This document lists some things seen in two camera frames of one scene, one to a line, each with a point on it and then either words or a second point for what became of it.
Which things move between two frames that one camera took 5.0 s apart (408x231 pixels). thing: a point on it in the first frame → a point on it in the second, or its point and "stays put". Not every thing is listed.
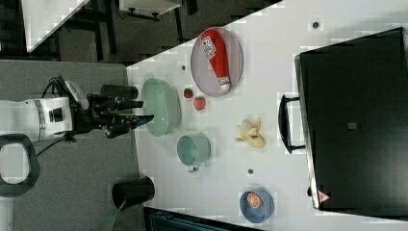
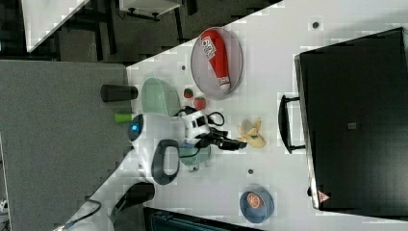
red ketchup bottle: (215, 47) stays put
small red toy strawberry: (188, 92) stays put
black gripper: (110, 110) → (217, 138)
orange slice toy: (254, 200) stays put
